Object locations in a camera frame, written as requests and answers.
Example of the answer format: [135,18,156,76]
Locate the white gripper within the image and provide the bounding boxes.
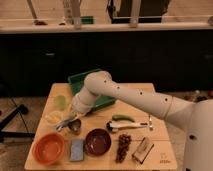
[55,91,98,131]

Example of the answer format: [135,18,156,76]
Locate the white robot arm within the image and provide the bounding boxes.
[56,71,213,171]

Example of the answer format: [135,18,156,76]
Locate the small metal cup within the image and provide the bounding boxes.
[68,119,81,135]

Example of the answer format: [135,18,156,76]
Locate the yellow green plastic cup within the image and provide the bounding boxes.
[54,95,67,111]

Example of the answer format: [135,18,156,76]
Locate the blue sponge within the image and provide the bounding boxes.
[70,139,84,162]

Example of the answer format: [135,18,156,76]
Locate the orange plastic bowl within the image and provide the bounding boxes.
[32,133,65,165]

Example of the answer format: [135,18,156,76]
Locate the dark red bowl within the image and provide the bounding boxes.
[85,129,111,156]

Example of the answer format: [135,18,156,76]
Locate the green plastic tray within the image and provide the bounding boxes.
[68,69,116,112]

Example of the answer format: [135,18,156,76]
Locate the black chair base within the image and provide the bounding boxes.
[0,76,36,143]

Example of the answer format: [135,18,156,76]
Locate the black white kitchen utensil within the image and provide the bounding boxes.
[106,121,148,132]

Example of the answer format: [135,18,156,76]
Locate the green chili pepper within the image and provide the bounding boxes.
[112,115,135,122]

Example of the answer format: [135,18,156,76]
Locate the wooden table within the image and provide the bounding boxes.
[24,83,177,171]

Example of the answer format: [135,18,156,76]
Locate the bunch of dark grapes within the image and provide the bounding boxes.
[116,134,132,163]

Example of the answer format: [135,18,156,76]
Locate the brown white box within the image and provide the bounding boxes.
[132,137,154,164]

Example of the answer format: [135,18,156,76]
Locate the silver metal fork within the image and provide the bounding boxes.
[148,115,154,131]

